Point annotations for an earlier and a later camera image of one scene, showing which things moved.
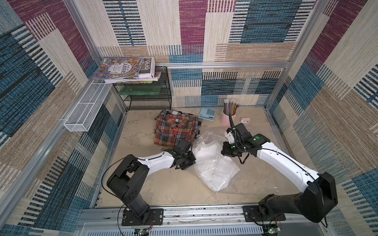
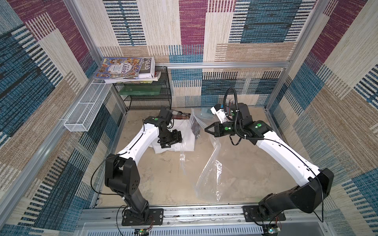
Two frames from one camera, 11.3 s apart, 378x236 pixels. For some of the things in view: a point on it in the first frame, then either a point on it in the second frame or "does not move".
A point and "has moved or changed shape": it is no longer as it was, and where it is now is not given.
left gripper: x=193 y=161 → x=177 y=137
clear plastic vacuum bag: x=214 y=167 has moved or changed shape
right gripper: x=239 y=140 → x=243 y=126
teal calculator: x=207 y=113 does not move
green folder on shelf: x=140 y=90 does not move
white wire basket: x=81 y=117 does not move
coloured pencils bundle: x=230 y=106 does not move
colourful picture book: x=120 y=68 does not move
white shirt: x=214 y=169 → x=187 y=136
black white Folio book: x=147 y=69 does not move
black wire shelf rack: x=154 y=95 does not move
